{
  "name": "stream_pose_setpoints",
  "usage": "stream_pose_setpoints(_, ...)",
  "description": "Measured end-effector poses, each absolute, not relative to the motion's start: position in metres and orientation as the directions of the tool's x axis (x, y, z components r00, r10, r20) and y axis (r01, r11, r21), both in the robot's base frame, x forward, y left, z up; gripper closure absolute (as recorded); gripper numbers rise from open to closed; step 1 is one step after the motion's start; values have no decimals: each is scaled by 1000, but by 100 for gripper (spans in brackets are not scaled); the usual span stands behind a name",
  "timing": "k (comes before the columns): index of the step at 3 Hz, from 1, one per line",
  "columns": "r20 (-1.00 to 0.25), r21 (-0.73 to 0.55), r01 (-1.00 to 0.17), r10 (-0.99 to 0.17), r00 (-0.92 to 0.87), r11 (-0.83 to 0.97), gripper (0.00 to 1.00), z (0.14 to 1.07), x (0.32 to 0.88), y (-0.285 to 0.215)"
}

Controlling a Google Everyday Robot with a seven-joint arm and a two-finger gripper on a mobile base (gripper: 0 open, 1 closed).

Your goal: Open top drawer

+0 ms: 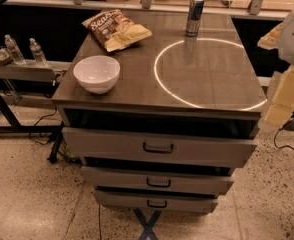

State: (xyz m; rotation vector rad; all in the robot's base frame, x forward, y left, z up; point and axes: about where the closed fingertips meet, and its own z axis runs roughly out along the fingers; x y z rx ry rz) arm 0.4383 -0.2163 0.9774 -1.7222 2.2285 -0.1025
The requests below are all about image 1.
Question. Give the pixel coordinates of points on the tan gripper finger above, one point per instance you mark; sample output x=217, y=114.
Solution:
x=270, y=40
x=282, y=105

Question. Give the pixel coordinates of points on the grey top drawer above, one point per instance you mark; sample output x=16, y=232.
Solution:
x=159, y=148

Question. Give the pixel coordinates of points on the grey drawer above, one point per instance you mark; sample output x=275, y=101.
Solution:
x=156, y=202
x=157, y=181
x=159, y=148

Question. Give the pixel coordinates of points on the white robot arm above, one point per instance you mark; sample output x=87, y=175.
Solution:
x=281, y=38

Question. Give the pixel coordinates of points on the grey drawer cabinet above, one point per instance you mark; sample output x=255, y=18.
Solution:
x=175, y=85

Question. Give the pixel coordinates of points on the grey middle drawer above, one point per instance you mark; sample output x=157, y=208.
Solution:
x=157, y=181

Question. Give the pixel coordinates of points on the grey bottom drawer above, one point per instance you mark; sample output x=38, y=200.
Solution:
x=156, y=202

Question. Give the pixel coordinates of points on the silver blue drink can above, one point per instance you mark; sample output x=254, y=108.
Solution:
x=194, y=17

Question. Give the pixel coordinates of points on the yellow brown chip bag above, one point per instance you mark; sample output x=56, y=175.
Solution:
x=114, y=30

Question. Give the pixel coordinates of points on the white bowl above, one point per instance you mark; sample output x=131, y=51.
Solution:
x=97, y=74

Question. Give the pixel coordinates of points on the right plastic water bottle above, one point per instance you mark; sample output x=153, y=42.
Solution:
x=37, y=53

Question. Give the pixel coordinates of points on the plastic water bottle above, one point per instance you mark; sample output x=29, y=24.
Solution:
x=14, y=50
x=37, y=53

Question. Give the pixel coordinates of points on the left plastic water bottle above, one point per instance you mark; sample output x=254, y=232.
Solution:
x=14, y=50

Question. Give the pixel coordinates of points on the grey side bench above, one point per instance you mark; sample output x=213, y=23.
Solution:
x=29, y=72

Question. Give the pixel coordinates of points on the small dark bowl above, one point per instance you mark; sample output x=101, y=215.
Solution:
x=0, y=55

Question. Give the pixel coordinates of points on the grey back shelf rail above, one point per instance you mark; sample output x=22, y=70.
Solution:
x=147, y=4

